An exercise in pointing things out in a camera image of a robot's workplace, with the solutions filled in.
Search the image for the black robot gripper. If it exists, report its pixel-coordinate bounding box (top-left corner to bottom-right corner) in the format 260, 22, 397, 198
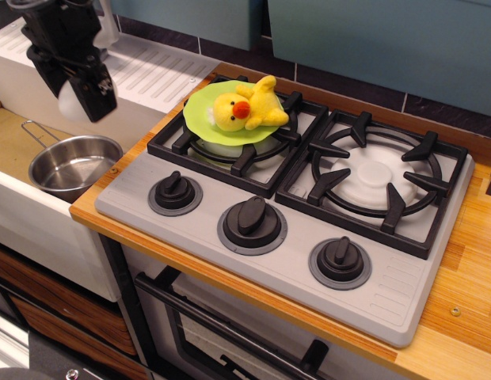
20, 1, 117, 123

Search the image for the white egg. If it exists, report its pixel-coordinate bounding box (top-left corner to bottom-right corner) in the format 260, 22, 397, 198
56, 77, 120, 123

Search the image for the yellow stuffed duck toy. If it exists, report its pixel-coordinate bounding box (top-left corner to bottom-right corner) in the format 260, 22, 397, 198
212, 75, 289, 132

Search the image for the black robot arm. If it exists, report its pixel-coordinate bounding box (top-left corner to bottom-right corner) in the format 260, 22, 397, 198
7, 1, 117, 123

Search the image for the white toy sink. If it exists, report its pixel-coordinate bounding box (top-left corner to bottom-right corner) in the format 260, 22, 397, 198
0, 19, 218, 302

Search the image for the stainless steel pot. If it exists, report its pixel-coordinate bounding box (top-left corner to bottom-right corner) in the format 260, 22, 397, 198
21, 120, 123, 203

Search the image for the light green plastic plate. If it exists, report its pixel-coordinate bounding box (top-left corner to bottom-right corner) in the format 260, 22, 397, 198
183, 80, 280, 146

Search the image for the grey toy faucet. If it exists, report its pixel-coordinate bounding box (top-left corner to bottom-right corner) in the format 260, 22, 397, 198
93, 0, 120, 60

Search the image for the black left stove knob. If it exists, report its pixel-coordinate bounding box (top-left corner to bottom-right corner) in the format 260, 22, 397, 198
148, 170, 203, 217

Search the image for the black stove knob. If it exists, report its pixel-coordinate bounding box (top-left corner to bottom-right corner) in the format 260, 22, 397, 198
148, 170, 203, 217
217, 196, 287, 256
308, 237, 372, 291

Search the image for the black left burner grate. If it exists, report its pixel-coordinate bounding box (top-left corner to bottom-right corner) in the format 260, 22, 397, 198
147, 75, 329, 198

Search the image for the black burner grate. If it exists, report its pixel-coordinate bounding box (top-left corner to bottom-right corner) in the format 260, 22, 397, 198
147, 75, 329, 198
276, 111, 474, 259

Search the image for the wooden drawer front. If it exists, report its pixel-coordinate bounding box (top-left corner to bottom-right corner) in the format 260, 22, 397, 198
0, 244, 137, 356

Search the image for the black middle stove knob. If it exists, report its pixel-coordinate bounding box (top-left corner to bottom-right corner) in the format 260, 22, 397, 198
217, 196, 287, 256

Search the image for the grey toy stove top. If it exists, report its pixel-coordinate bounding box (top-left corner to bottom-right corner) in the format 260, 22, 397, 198
93, 74, 476, 349

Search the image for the toy oven door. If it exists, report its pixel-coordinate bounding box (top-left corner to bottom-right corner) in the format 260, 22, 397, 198
133, 267, 400, 379

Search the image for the black right stove knob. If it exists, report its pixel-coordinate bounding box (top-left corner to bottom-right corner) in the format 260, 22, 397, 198
308, 237, 372, 291

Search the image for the black right burner grate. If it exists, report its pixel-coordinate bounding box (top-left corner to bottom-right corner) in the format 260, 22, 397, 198
276, 111, 474, 259

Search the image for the black oven door handle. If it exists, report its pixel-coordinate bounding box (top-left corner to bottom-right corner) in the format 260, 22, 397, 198
134, 272, 329, 379

